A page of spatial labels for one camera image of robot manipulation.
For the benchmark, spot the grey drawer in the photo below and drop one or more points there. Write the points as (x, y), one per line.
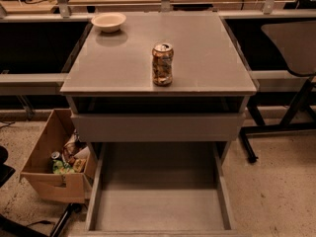
(159, 189)
(154, 128)

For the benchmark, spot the grey drawer cabinet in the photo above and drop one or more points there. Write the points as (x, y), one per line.
(112, 74)

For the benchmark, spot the grey top drawer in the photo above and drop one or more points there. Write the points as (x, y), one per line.
(154, 128)

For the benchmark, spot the crumpled soda can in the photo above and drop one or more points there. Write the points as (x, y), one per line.
(162, 59)

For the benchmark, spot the yellow snack packet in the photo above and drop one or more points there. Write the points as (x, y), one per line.
(79, 165)

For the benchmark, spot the white bowl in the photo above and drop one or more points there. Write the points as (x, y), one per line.
(108, 22)

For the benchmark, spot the can in cardboard box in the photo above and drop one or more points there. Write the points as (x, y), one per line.
(55, 155)

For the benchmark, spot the cardboard box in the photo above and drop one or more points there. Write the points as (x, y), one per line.
(38, 168)

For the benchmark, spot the green snack bag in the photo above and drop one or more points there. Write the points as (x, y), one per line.
(60, 168)

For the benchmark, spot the grey chair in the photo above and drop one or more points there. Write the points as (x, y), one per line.
(296, 43)

